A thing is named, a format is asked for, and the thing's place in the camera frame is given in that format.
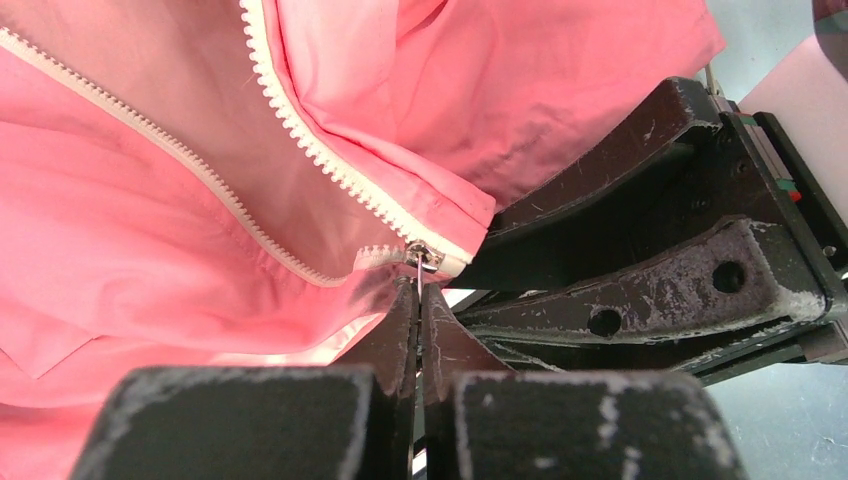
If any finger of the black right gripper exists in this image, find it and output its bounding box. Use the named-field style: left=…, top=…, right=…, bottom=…
left=457, top=218, right=828, bottom=345
left=449, top=77, right=722, bottom=291

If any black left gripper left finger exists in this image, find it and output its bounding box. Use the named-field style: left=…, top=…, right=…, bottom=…
left=71, top=278, right=419, bottom=479

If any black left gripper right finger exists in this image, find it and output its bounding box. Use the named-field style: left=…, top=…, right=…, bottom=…
left=421, top=285, right=747, bottom=479

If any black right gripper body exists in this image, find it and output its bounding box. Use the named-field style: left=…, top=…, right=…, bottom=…
left=490, top=111, right=847, bottom=383

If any silver zipper slider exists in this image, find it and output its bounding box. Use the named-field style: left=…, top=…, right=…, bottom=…
left=404, top=241, right=445, bottom=298

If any pink zip-up jacket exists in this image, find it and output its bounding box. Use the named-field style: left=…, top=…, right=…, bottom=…
left=1, top=1, right=724, bottom=479

